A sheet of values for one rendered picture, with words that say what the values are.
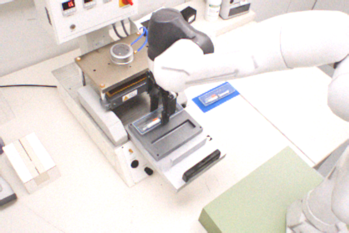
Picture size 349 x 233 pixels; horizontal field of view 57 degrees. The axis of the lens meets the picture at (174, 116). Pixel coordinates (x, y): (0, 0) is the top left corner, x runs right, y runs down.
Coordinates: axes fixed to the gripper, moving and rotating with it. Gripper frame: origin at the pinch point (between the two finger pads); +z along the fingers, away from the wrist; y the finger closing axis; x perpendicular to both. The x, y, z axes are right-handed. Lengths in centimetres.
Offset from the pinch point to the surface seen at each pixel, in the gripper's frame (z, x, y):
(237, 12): 20, 91, -44
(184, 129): 5.3, 4.6, 8.3
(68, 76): 9.9, -13.9, -41.7
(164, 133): 3.8, -2.4, 6.2
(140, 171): 23.8, -11.0, 4.1
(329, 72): 104, 204, -11
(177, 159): 3.7, -5.5, 16.7
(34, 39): 16, -13, -77
